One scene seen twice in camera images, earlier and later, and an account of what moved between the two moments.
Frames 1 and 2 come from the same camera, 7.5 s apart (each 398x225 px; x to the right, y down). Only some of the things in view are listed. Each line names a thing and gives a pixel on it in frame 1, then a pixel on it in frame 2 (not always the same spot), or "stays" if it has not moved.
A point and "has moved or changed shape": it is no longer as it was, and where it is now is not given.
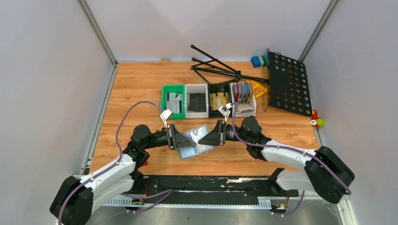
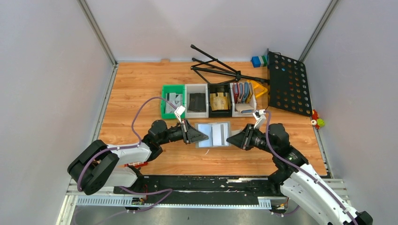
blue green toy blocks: [259, 61] stays
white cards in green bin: [173, 103] stays
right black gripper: [212, 138] -> [242, 139]
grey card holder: [195, 134] has moved or changed shape
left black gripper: [176, 140] -> [192, 134]
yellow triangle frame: [258, 89] stays
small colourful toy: [318, 123] stays
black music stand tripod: [233, 72] stays
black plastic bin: [216, 88] stays
